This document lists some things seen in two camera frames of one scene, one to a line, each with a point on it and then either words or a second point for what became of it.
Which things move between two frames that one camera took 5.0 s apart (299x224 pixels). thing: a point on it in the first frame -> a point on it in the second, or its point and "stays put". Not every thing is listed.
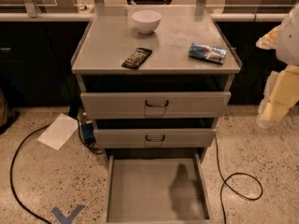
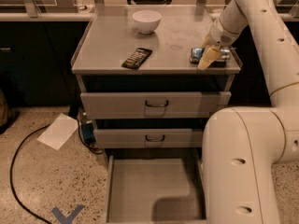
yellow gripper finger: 285,94 -> 210,55
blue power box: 88,133 stays put
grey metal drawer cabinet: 169,106 stays put
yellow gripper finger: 269,41 -> 207,43
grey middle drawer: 154,137 stays put
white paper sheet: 59,132 stays put
